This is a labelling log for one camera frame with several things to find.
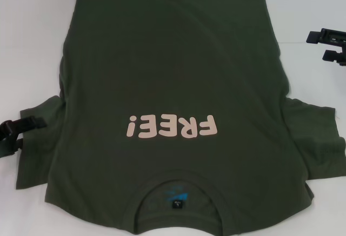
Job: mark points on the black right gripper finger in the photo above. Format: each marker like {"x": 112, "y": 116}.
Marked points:
{"x": 313, "y": 37}
{"x": 329, "y": 55}

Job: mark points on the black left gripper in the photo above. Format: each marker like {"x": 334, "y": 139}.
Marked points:
{"x": 5, "y": 144}

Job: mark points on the dark green FREE t-shirt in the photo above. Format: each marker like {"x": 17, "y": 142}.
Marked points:
{"x": 173, "y": 71}

